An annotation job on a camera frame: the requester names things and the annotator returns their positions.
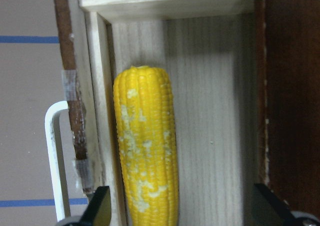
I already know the yellow corn cob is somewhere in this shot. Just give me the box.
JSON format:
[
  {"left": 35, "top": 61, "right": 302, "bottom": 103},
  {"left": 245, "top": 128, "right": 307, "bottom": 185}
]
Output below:
[{"left": 113, "top": 66, "right": 179, "bottom": 226}]

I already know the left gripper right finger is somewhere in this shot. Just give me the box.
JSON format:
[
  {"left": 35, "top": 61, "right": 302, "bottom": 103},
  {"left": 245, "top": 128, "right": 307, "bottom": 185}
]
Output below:
[{"left": 253, "top": 184, "right": 300, "bottom": 226}]

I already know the dark brown wooden drawer box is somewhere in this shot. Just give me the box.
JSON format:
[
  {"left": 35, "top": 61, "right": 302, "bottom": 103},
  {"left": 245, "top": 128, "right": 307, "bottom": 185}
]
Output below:
[{"left": 255, "top": 0, "right": 320, "bottom": 216}]

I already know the wooden drawer with white handle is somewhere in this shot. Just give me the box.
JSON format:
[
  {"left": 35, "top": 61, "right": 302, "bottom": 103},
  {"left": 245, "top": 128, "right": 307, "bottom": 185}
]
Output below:
[{"left": 45, "top": 0, "right": 258, "bottom": 226}]

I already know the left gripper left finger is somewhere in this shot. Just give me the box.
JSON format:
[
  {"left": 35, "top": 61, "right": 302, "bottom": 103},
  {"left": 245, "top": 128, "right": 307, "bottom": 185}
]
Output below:
[{"left": 79, "top": 186, "right": 112, "bottom": 226}]

